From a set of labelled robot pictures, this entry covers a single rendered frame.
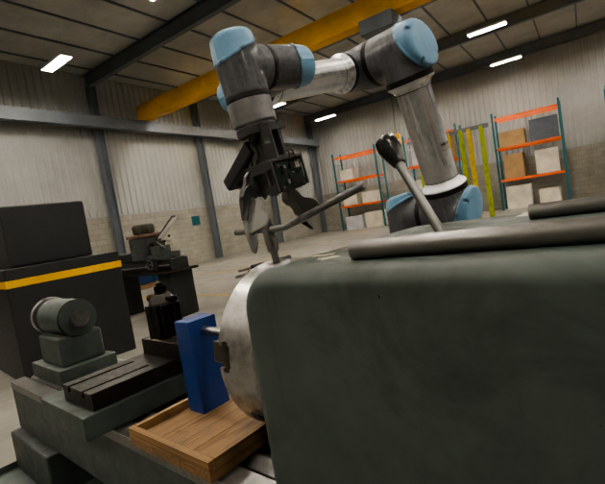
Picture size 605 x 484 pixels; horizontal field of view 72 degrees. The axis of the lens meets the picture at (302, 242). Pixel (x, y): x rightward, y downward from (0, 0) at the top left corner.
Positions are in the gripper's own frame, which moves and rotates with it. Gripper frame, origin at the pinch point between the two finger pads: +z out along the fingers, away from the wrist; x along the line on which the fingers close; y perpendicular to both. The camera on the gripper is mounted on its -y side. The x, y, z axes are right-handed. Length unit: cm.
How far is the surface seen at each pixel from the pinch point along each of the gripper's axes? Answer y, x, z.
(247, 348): 1.2, -14.2, 13.7
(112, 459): -58, -28, 45
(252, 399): -0.5, -15.4, 22.7
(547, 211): 37.4, 17.7, 4.6
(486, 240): 41.1, -10.1, 0.3
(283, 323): 18.0, -17.8, 6.4
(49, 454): -103, -37, 53
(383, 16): -537, 929, -329
